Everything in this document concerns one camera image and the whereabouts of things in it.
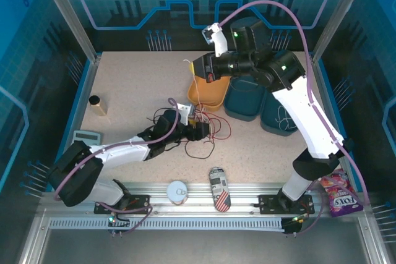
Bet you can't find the red cable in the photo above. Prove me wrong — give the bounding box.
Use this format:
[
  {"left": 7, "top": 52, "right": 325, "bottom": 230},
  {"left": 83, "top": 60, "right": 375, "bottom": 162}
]
[
  {"left": 210, "top": 114, "right": 233, "bottom": 140},
  {"left": 197, "top": 108, "right": 222, "bottom": 142}
]

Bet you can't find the white cable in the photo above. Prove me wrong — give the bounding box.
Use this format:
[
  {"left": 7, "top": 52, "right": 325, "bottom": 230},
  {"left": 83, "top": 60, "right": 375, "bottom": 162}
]
[
  {"left": 183, "top": 58, "right": 205, "bottom": 113},
  {"left": 276, "top": 105, "right": 295, "bottom": 131}
]

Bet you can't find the orange plastic bin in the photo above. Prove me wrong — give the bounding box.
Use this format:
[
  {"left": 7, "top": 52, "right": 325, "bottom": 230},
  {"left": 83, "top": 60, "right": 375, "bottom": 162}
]
[{"left": 187, "top": 74, "right": 231, "bottom": 113}]

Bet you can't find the teal plastic bin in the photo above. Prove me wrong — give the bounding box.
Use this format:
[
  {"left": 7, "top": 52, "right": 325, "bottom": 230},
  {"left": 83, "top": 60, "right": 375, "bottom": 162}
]
[
  {"left": 260, "top": 90, "right": 299, "bottom": 137},
  {"left": 223, "top": 75, "right": 267, "bottom": 122}
]

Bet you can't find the newspaper print can with flag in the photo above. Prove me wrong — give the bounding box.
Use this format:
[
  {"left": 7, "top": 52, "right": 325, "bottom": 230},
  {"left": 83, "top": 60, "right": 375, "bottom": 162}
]
[{"left": 209, "top": 167, "right": 232, "bottom": 212}]

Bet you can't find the silver tin can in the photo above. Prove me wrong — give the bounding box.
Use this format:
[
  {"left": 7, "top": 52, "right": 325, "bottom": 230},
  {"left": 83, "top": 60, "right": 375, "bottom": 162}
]
[{"left": 166, "top": 180, "right": 189, "bottom": 206}]

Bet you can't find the gold bottle with black cap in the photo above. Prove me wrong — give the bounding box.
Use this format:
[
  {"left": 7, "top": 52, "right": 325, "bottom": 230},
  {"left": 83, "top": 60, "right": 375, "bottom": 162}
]
[{"left": 88, "top": 95, "right": 108, "bottom": 117}]

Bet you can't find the white pocket calculator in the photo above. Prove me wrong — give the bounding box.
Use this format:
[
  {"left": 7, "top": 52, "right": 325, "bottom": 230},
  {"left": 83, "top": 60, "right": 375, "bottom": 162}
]
[{"left": 72, "top": 130, "right": 102, "bottom": 147}]

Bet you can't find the purple candy bag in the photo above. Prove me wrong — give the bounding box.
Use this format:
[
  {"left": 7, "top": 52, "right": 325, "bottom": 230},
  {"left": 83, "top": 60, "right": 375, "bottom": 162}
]
[{"left": 320, "top": 168, "right": 364, "bottom": 218}]

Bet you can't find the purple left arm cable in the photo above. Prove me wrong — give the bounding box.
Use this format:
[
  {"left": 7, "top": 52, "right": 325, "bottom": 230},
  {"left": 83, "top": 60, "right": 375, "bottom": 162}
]
[{"left": 54, "top": 97, "right": 181, "bottom": 236}]

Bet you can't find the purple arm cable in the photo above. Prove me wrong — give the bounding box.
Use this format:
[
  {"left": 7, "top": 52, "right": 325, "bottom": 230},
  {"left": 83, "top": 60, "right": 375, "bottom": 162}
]
[
  {"left": 218, "top": 0, "right": 369, "bottom": 236},
  {"left": 54, "top": 97, "right": 181, "bottom": 236}
]

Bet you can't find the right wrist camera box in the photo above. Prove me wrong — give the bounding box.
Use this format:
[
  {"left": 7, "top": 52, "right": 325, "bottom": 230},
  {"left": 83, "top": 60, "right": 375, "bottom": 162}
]
[{"left": 201, "top": 22, "right": 228, "bottom": 58}]

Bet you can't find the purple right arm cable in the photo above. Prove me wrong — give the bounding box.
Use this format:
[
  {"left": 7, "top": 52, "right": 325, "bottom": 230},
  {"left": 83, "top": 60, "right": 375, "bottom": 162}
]
[{"left": 218, "top": 0, "right": 369, "bottom": 236}]

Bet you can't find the aluminium mounting rail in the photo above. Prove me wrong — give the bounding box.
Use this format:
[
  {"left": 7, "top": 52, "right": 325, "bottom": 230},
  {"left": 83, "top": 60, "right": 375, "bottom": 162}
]
[{"left": 40, "top": 182, "right": 371, "bottom": 219}]

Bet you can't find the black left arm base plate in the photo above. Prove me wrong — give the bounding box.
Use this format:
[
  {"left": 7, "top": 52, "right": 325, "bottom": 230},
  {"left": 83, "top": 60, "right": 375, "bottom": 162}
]
[{"left": 94, "top": 194, "right": 152, "bottom": 215}]

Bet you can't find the white slotted cable duct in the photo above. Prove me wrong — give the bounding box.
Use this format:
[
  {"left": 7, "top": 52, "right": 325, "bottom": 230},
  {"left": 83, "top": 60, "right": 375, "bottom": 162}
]
[{"left": 48, "top": 216, "right": 286, "bottom": 231}]

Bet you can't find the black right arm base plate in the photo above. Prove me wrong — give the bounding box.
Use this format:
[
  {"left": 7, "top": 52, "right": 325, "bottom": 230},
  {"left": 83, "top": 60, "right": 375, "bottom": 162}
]
[{"left": 258, "top": 194, "right": 316, "bottom": 215}]

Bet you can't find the aluminium frame post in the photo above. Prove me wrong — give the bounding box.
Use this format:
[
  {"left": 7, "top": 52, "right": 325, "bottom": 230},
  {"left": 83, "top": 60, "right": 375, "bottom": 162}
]
[
  {"left": 34, "top": 0, "right": 102, "bottom": 62},
  {"left": 310, "top": 0, "right": 369, "bottom": 62}
]

